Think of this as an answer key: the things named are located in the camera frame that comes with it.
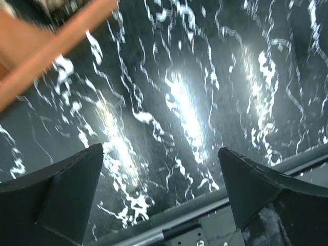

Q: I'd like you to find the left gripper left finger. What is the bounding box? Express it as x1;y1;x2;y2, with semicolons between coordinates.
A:
1;143;104;245

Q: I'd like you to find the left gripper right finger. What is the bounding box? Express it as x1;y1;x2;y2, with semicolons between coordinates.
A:
218;148;327;245

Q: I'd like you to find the orange wooden divided box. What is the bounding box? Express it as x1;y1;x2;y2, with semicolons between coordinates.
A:
1;0;118;111

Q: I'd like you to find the rolled beige patterned tie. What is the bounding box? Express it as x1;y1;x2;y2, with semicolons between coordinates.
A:
33;0;89;26

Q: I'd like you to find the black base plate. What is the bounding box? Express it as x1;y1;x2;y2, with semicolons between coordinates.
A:
84;143;328;246

